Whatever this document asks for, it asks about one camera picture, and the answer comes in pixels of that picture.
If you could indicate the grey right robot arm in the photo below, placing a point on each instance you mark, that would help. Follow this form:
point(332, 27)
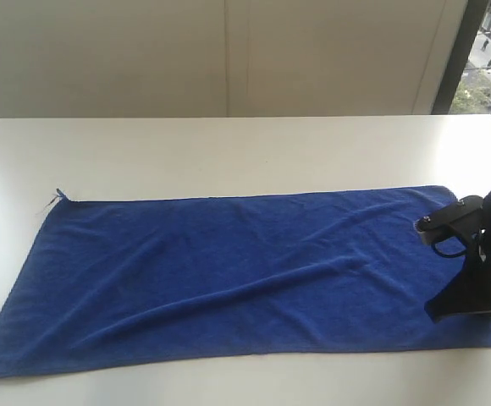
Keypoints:
point(454, 248)

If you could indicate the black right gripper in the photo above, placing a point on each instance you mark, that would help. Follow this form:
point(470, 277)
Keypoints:
point(472, 296)

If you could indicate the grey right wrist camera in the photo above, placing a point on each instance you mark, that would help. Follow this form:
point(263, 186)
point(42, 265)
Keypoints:
point(460, 219)

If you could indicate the dark window frame post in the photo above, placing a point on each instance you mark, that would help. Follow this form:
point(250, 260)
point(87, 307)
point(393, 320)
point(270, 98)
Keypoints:
point(464, 39)

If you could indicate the blue microfibre towel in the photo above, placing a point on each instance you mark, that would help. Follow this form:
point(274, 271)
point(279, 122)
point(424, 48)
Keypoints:
point(116, 283)

